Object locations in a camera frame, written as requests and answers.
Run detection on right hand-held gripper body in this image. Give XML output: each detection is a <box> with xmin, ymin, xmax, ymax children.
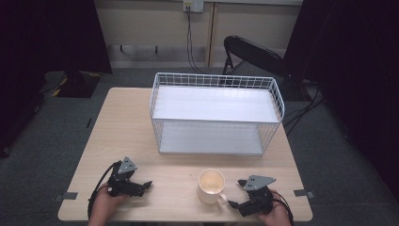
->
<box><xmin>239</xmin><ymin>174</ymin><xmax>278</xmax><ymax>218</ymax></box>

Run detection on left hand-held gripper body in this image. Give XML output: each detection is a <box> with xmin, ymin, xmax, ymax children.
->
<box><xmin>107</xmin><ymin>155</ymin><xmax>143</xmax><ymax>199</ymax></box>

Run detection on white cup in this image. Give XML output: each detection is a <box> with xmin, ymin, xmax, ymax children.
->
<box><xmin>197</xmin><ymin>168</ymin><xmax>229</xmax><ymax>207</ymax></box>

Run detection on white wire shelf rack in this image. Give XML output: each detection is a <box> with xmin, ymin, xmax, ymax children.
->
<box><xmin>149</xmin><ymin>72</ymin><xmax>286</xmax><ymax>156</ymax></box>

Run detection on person's right hand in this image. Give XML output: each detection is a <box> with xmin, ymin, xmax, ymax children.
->
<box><xmin>257</xmin><ymin>189</ymin><xmax>294</xmax><ymax>226</ymax></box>

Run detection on person's left hand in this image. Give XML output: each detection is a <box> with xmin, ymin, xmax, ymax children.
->
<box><xmin>93</xmin><ymin>187</ymin><xmax>130</xmax><ymax>220</ymax></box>

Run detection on grey tape piece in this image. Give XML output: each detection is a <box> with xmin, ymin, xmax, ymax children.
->
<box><xmin>53</xmin><ymin>191</ymin><xmax>79</xmax><ymax>202</ymax></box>
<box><xmin>293</xmin><ymin>188</ymin><xmax>316</xmax><ymax>200</ymax></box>

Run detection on dark stand base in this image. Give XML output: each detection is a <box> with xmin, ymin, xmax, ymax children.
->
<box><xmin>40</xmin><ymin>70</ymin><xmax>104</xmax><ymax>99</ymax></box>

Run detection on black folding chair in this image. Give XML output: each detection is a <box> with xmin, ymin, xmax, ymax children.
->
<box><xmin>221</xmin><ymin>35</ymin><xmax>289</xmax><ymax>87</ymax></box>

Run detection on black curtain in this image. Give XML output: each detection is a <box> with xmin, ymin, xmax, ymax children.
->
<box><xmin>0</xmin><ymin>0</ymin><xmax>113</xmax><ymax>158</ymax></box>
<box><xmin>282</xmin><ymin>0</ymin><xmax>399</xmax><ymax>202</ymax></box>

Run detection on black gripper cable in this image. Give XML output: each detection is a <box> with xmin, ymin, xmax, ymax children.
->
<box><xmin>87</xmin><ymin>160</ymin><xmax>122</xmax><ymax>219</ymax></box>
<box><xmin>272</xmin><ymin>190</ymin><xmax>295</xmax><ymax>226</ymax></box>

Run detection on black floor cables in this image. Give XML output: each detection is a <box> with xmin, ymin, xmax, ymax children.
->
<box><xmin>281</xmin><ymin>82</ymin><xmax>326</xmax><ymax>137</ymax></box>

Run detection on black power cable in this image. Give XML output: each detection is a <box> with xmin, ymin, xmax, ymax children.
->
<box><xmin>185</xmin><ymin>6</ymin><xmax>209</xmax><ymax>75</ymax></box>

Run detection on white wall socket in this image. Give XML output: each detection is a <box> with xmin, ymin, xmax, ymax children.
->
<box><xmin>183</xmin><ymin>0</ymin><xmax>205</xmax><ymax>14</ymax></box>

